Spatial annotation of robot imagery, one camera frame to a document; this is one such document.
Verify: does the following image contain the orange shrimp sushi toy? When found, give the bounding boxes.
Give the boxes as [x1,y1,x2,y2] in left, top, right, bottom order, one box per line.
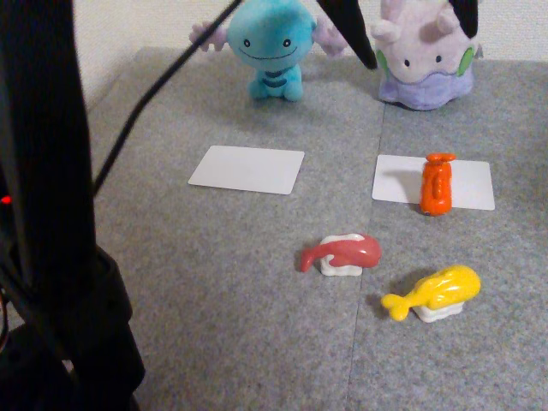
[419,152,456,217]

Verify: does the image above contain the yellow egg sushi toy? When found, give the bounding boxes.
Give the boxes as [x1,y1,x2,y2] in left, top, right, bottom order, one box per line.
[380,265,483,324]

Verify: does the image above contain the pale purple Goomy plush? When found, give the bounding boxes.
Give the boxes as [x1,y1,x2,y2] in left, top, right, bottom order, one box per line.
[370,0,483,112]

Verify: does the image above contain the blue Wooper plush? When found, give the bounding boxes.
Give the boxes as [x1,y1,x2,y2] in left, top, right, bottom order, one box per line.
[190,0,348,103]

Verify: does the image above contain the pink tuna sushi toy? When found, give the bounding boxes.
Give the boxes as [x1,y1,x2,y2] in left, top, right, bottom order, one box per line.
[299,233,384,277]

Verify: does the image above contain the white rectangular card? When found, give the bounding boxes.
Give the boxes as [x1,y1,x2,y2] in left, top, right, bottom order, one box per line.
[372,154,497,211]
[188,145,307,196]

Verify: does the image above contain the black camera cable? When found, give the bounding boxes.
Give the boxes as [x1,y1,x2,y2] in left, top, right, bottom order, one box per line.
[92,0,241,194]

